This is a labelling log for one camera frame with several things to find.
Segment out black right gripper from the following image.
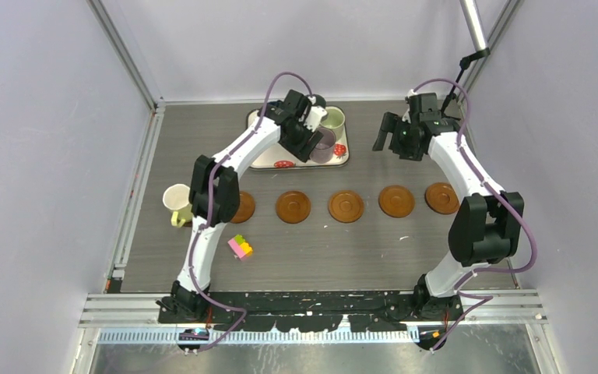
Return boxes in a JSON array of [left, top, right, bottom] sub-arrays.
[[373, 112, 424, 162]]

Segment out large brown wooden coaster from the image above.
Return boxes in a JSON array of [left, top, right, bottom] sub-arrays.
[[328, 190, 365, 224]]

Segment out light green mug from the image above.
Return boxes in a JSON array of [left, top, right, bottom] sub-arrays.
[[162, 183, 193, 228]]

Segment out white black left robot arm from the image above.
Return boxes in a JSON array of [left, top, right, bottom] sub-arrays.
[[159, 90, 327, 323]]

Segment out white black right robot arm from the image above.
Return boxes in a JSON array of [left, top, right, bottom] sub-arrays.
[[373, 91, 524, 320]]

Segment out white strawberry print tray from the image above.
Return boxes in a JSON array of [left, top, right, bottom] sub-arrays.
[[251, 121, 350, 170]]

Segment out purple mug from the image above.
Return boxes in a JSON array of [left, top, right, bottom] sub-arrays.
[[309, 126, 336, 164]]

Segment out dark green mug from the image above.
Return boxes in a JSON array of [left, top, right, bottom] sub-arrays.
[[309, 94, 326, 108]]

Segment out pale green mug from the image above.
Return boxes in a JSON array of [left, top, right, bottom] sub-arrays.
[[321, 107, 346, 136]]

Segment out black tripod stand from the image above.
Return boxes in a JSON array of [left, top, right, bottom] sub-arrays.
[[441, 47, 491, 114]]

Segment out pink green yellow toy block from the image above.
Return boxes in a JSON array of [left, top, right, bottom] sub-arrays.
[[227, 235, 253, 260]]

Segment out silver pole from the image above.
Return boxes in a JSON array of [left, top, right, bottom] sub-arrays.
[[459, 0, 488, 52]]

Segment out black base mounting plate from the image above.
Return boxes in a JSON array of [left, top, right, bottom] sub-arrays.
[[157, 290, 463, 333]]

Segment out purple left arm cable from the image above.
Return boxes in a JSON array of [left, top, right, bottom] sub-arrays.
[[188, 71, 314, 354]]

